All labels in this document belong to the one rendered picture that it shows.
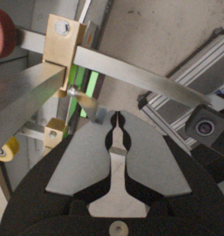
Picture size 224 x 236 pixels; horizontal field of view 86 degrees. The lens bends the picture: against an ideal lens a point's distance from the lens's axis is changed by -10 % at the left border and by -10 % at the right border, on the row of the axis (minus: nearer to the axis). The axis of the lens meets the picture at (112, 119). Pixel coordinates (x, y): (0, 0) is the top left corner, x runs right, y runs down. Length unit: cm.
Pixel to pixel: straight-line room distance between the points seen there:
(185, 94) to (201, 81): 82
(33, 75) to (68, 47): 8
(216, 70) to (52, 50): 104
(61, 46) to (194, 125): 23
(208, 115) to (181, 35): 103
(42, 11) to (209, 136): 53
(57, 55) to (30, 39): 6
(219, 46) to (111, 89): 82
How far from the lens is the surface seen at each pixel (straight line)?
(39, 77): 18
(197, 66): 103
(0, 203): 77
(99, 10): 40
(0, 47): 25
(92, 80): 42
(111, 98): 120
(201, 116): 20
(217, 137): 21
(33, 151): 83
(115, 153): 41
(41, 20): 54
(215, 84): 117
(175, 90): 27
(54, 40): 25
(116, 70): 24
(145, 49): 112
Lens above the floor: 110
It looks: 58 degrees down
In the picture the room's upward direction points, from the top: 177 degrees counter-clockwise
